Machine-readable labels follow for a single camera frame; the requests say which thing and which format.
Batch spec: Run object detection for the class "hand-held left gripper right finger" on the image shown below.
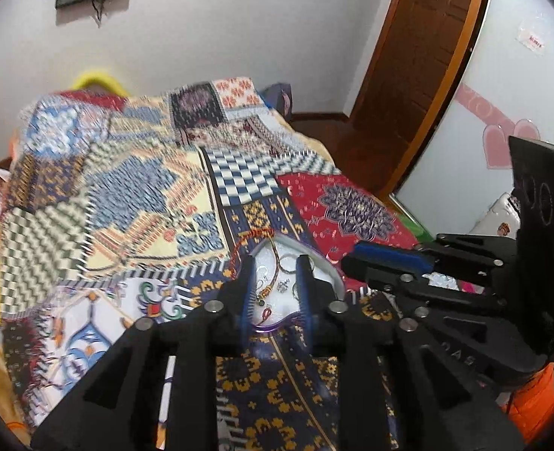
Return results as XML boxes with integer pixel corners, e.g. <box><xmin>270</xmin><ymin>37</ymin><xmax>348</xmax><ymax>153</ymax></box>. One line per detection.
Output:
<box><xmin>296</xmin><ymin>254</ymin><xmax>527</xmax><ymax>451</ymax></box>

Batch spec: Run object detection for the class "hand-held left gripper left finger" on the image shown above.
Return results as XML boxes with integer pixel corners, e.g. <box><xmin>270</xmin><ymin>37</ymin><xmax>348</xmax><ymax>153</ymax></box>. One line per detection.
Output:
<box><xmin>30</xmin><ymin>254</ymin><xmax>259</xmax><ymax>451</ymax></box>

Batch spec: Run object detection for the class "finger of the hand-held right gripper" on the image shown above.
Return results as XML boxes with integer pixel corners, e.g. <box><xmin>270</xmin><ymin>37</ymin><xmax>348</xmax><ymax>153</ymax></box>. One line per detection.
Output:
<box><xmin>342</xmin><ymin>256</ymin><xmax>548</xmax><ymax>377</ymax></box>
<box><xmin>354</xmin><ymin>233</ymin><xmax>517</xmax><ymax>294</ymax></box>

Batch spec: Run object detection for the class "cord necklace with green bead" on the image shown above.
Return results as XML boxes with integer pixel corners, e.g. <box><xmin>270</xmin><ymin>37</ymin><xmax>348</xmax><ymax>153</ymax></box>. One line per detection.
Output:
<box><xmin>257</xmin><ymin>243</ymin><xmax>280</xmax><ymax>308</ymax></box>

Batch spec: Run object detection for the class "purple heart-shaped jewelry box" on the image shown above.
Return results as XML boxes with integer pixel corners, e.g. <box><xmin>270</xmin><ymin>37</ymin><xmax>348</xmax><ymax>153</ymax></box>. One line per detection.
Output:
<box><xmin>249</xmin><ymin>234</ymin><xmax>346</xmax><ymax>335</ymax></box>

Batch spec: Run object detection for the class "red string bracelet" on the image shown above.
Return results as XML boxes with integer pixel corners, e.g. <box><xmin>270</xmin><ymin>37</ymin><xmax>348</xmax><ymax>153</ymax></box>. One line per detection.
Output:
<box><xmin>229</xmin><ymin>228</ymin><xmax>276</xmax><ymax>279</ymax></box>

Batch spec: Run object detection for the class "person's right forearm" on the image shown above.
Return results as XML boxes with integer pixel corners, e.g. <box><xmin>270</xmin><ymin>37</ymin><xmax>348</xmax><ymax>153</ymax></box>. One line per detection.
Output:
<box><xmin>505</xmin><ymin>362</ymin><xmax>554</xmax><ymax>433</ymax></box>

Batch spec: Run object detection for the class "white printed pillow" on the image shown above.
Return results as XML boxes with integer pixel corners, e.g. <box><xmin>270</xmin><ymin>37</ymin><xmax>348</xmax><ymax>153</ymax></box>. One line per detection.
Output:
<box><xmin>473</xmin><ymin>192</ymin><xmax>523</xmax><ymax>241</ymax></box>

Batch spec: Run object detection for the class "white wardrobe with heart stickers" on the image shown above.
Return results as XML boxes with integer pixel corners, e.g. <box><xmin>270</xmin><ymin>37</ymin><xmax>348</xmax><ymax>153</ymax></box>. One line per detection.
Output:
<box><xmin>390</xmin><ymin>0</ymin><xmax>554</xmax><ymax>226</ymax></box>

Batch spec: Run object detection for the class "patchwork printed blanket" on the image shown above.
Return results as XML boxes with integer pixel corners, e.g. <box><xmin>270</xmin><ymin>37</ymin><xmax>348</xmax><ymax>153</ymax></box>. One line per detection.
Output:
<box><xmin>0</xmin><ymin>75</ymin><xmax>428</xmax><ymax>451</ymax></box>

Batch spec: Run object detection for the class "paper notice sticker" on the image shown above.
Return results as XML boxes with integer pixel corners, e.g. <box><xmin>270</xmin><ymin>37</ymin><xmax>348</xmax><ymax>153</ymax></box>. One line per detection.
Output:
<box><xmin>516</xmin><ymin>19</ymin><xmax>548</xmax><ymax>55</ymax></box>

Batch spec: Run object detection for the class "wooden door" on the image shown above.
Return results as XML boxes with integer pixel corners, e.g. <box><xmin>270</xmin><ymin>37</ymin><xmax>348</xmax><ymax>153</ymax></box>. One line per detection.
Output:
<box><xmin>338</xmin><ymin>0</ymin><xmax>490</xmax><ymax>198</ymax></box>

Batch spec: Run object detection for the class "dark blue cushion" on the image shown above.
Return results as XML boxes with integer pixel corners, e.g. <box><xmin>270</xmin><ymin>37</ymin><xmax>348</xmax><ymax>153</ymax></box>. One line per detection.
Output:
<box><xmin>263</xmin><ymin>83</ymin><xmax>294</xmax><ymax>119</ymax></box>

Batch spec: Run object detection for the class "yellow pillow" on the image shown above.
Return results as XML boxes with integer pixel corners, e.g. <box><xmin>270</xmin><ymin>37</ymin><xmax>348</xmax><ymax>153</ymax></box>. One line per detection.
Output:
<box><xmin>72</xmin><ymin>70</ymin><xmax>130</xmax><ymax>99</ymax></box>

